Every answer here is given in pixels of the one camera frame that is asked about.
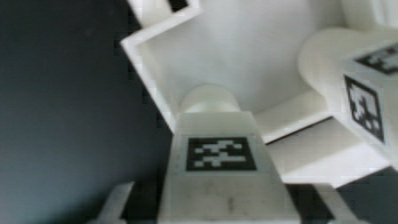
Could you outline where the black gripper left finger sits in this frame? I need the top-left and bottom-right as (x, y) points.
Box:
(87, 181), (157, 224)

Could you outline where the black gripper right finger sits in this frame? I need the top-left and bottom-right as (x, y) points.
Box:
(286, 183), (365, 224)

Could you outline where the white leg with tag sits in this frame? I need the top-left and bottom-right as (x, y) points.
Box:
(157, 85), (301, 224)

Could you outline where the white chair seat part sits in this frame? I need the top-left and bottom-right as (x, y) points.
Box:
(121, 0), (398, 186)

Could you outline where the white chair leg with peg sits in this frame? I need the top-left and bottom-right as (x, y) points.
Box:
(299, 28), (398, 171)

